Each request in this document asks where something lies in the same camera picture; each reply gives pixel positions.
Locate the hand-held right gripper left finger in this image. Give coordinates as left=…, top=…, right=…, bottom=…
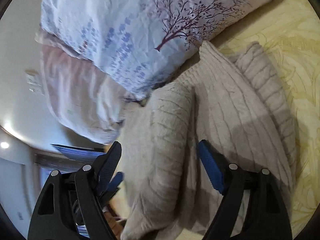
left=27, top=141, right=122, bottom=240

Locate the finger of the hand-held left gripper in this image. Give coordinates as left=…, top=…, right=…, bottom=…
left=100, top=171, right=125, bottom=205

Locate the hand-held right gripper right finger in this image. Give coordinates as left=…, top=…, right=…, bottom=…
left=198, top=139, right=293, bottom=240

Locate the beige cable-knit sweater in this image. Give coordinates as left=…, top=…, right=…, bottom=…
left=120, top=41, right=298, bottom=240

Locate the floral pillow with pink side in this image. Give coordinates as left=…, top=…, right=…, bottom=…
left=35, top=29, right=130, bottom=146

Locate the floral pillow with tree print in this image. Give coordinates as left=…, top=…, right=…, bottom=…
left=39, top=0, right=253, bottom=101

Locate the yellow patterned bed sheet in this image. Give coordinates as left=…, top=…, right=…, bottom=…
left=175, top=0, right=320, bottom=240

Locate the white wall switch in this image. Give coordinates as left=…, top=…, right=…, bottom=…
left=25, top=69, right=45, bottom=96

